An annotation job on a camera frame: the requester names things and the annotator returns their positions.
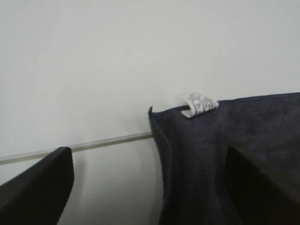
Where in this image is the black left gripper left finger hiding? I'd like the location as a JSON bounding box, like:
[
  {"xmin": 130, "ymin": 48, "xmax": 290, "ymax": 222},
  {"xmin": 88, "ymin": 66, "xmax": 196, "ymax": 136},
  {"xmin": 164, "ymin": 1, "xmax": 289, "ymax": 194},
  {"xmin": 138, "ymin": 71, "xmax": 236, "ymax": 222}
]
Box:
[{"xmin": 0, "ymin": 147, "xmax": 74, "ymax": 225}]

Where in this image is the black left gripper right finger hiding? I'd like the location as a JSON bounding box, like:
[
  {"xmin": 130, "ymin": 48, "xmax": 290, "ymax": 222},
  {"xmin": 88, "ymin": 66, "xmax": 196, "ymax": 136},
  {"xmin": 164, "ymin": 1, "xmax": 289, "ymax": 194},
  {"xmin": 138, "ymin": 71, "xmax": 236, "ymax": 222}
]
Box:
[{"xmin": 225, "ymin": 146, "xmax": 300, "ymax": 225}]

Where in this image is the dark grey towel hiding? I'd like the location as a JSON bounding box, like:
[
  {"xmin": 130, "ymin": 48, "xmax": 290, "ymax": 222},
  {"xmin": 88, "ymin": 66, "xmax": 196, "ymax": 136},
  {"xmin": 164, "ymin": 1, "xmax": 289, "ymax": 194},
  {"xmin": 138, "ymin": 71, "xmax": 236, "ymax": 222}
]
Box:
[{"xmin": 148, "ymin": 93, "xmax": 300, "ymax": 225}]

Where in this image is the white towel label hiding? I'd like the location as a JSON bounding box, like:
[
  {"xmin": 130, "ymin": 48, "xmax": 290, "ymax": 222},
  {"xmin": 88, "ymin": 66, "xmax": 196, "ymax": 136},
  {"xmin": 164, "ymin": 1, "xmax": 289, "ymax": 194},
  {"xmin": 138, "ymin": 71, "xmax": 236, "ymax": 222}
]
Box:
[{"xmin": 181, "ymin": 92, "xmax": 219, "ymax": 119}]

